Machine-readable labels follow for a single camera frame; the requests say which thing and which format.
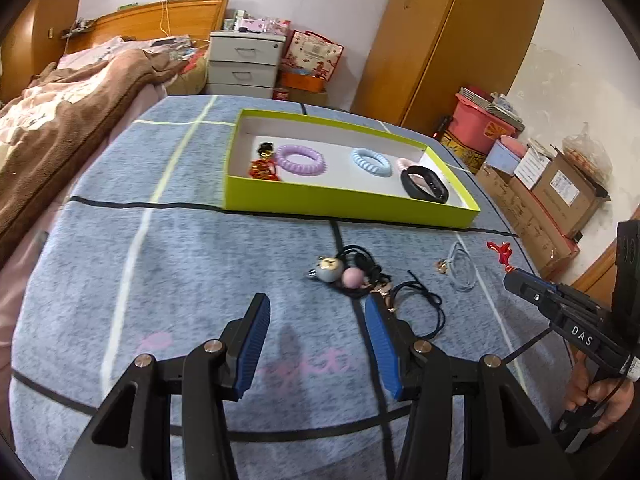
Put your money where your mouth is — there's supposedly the small wooden wardrobe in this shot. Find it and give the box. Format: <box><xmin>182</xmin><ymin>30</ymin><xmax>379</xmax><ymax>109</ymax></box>
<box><xmin>0</xmin><ymin>0</ymin><xmax>88</xmax><ymax>103</ymax></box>

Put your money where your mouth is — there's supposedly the large wooden wardrobe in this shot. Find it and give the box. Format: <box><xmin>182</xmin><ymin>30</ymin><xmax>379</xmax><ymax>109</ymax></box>
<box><xmin>350</xmin><ymin>0</ymin><xmax>553</xmax><ymax>136</ymax></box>

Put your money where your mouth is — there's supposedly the navy hair tie wooden ring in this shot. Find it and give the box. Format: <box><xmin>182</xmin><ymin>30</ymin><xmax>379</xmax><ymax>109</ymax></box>
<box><xmin>390</xmin><ymin>270</ymin><xmax>446</xmax><ymax>338</ymax></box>

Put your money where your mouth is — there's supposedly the lavender box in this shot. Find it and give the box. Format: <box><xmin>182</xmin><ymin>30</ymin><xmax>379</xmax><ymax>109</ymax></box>
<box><xmin>485</xmin><ymin>140</ymin><xmax>523</xmax><ymax>176</ymax></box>

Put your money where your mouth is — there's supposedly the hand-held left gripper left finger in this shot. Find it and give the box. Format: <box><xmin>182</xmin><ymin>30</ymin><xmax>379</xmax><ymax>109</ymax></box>
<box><xmin>57</xmin><ymin>292</ymin><xmax>272</xmax><ymax>480</ymax></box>

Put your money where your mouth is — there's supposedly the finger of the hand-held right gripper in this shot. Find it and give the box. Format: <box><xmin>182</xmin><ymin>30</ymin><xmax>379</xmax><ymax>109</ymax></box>
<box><xmin>503</xmin><ymin>268</ymin><xmax>567</xmax><ymax>327</ymax></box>
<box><xmin>542</xmin><ymin>281</ymin><xmax>611</xmax><ymax>317</ymax></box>

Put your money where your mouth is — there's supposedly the rose gold charm hair tie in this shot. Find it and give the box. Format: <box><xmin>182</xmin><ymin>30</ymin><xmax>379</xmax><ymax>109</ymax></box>
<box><xmin>372</xmin><ymin>272</ymin><xmax>401</xmax><ymax>313</ymax></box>

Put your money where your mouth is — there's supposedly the yellow patterned box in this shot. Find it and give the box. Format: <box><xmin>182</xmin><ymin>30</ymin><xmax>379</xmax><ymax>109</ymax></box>
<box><xmin>440</xmin><ymin>127</ymin><xmax>488</xmax><ymax>173</ymax></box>

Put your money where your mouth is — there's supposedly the grey bear hair tie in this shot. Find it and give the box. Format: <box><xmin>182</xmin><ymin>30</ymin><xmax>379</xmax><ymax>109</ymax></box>
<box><xmin>307</xmin><ymin>256</ymin><xmax>343</xmax><ymax>283</ymax></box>

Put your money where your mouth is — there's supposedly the blue coil hair tie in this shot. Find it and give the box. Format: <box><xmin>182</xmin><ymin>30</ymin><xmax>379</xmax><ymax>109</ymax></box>
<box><xmin>350</xmin><ymin>147</ymin><xmax>393</xmax><ymax>178</ymax></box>

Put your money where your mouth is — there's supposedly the orange box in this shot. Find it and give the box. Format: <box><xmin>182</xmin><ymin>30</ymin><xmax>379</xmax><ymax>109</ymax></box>
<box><xmin>279</xmin><ymin>71</ymin><xmax>326</xmax><ymax>93</ymax></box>

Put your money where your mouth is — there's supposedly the large cardboard box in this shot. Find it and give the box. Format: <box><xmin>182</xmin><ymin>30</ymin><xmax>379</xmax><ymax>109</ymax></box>
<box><xmin>475</xmin><ymin>165</ymin><xmax>581</xmax><ymax>281</ymax></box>

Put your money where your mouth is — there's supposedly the red string bracelet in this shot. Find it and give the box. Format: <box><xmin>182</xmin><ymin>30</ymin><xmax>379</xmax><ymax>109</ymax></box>
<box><xmin>486</xmin><ymin>241</ymin><xmax>513</xmax><ymax>271</ymax></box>

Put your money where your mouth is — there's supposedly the blue patterned cloth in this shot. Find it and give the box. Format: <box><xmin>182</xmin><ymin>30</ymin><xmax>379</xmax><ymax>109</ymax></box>
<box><xmin>10</xmin><ymin>95</ymin><xmax>581</xmax><ymax>480</ymax></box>

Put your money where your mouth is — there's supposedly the red and gold knot bracelet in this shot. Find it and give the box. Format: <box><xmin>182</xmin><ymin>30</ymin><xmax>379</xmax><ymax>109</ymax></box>
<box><xmin>247</xmin><ymin>155</ymin><xmax>283</xmax><ymax>181</ymax></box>

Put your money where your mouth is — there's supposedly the labelled cardboard box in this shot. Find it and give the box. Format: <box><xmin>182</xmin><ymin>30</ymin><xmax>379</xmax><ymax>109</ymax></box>
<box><xmin>530</xmin><ymin>152</ymin><xmax>611</xmax><ymax>238</ymax></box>

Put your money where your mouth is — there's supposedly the clear plastic bag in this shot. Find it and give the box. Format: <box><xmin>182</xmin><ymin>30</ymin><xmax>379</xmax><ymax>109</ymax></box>
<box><xmin>562</xmin><ymin>120</ymin><xmax>613</xmax><ymax>186</ymax></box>

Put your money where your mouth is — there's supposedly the grey nightstand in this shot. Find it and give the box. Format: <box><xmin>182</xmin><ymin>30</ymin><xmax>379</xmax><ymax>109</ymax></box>
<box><xmin>206</xmin><ymin>30</ymin><xmax>287</xmax><ymax>97</ymax></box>

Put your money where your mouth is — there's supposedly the white box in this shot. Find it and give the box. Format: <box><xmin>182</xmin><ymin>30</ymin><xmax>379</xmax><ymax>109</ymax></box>
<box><xmin>512</xmin><ymin>147</ymin><xmax>551</xmax><ymax>188</ymax></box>

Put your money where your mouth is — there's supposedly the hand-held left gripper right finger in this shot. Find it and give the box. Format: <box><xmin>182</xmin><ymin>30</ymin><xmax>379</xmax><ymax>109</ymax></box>
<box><xmin>365</xmin><ymin>294</ymin><xmax>576</xmax><ymax>480</ymax></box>

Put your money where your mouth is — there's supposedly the pink plastic bin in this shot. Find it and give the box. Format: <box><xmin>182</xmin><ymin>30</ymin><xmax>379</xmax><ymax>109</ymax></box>
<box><xmin>452</xmin><ymin>91</ymin><xmax>523</xmax><ymax>156</ymax></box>

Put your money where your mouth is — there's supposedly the power strip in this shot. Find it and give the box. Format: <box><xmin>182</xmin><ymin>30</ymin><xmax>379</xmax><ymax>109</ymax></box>
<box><xmin>62</xmin><ymin>17</ymin><xmax>101</xmax><ymax>38</ymax></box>

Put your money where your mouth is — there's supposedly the wooden headboard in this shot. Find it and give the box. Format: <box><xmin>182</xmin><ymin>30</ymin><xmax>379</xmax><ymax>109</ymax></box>
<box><xmin>62</xmin><ymin>0</ymin><xmax>231</xmax><ymax>56</ymax></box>

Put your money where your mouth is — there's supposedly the pink box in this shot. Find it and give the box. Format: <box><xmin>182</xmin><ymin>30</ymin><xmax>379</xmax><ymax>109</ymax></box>
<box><xmin>240</xmin><ymin>15</ymin><xmax>291</xmax><ymax>36</ymax></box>

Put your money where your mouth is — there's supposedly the green cardboard box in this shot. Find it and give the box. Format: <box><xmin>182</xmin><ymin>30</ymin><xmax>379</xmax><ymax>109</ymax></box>
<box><xmin>221</xmin><ymin>108</ymin><xmax>481</xmax><ymax>233</ymax></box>

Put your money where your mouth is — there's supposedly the purple coil hair tie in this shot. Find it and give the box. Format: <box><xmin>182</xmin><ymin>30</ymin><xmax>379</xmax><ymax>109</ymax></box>
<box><xmin>275</xmin><ymin>144</ymin><xmax>327</xmax><ymax>175</ymax></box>

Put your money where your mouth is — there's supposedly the black wristband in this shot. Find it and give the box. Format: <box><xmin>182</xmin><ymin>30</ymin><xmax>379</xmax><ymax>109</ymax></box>
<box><xmin>400</xmin><ymin>165</ymin><xmax>449</xmax><ymax>204</ymax></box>

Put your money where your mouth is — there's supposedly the red patterned gift bag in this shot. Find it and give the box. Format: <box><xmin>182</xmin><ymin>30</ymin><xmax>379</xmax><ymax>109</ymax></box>
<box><xmin>280</xmin><ymin>30</ymin><xmax>345</xmax><ymax>83</ymax></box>

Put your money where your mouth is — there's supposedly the person's right hand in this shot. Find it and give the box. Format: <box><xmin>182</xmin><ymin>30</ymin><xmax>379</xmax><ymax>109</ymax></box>
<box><xmin>565</xmin><ymin>355</ymin><xmax>636</xmax><ymax>433</ymax></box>

